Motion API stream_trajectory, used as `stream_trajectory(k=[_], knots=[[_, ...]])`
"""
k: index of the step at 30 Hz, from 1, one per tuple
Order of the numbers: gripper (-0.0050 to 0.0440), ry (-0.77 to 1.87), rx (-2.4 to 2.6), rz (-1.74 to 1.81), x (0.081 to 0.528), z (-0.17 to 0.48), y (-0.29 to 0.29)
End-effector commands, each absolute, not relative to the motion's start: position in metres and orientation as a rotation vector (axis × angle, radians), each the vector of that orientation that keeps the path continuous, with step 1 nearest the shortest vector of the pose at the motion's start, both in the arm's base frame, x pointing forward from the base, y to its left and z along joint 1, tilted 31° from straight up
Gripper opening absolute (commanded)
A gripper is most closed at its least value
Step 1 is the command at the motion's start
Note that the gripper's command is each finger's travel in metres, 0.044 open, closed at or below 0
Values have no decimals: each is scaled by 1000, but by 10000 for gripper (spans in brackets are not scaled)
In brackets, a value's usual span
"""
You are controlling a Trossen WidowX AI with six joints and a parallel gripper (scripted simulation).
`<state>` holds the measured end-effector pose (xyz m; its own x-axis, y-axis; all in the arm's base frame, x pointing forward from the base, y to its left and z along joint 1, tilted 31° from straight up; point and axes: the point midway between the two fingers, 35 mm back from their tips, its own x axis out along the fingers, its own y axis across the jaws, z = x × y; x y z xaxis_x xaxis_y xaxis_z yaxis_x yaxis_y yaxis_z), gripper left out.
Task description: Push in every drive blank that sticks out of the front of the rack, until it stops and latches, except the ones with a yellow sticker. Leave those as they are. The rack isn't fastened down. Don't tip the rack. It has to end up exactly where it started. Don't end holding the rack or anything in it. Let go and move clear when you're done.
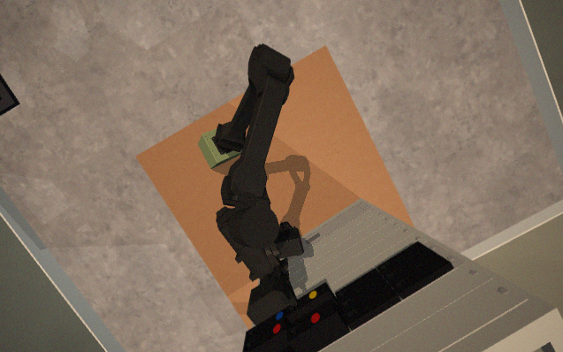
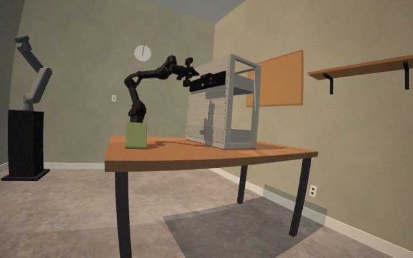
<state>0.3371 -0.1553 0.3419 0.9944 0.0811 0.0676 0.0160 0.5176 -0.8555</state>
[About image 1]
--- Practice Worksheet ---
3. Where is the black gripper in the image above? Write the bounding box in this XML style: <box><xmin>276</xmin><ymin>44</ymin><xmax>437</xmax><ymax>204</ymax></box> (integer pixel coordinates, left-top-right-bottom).
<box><xmin>234</xmin><ymin>246</ymin><xmax>298</xmax><ymax>325</ymax></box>

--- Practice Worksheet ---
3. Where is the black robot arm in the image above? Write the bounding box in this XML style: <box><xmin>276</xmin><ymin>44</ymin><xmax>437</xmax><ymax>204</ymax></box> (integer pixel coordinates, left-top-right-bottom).
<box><xmin>212</xmin><ymin>43</ymin><xmax>304</xmax><ymax>267</ymax></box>

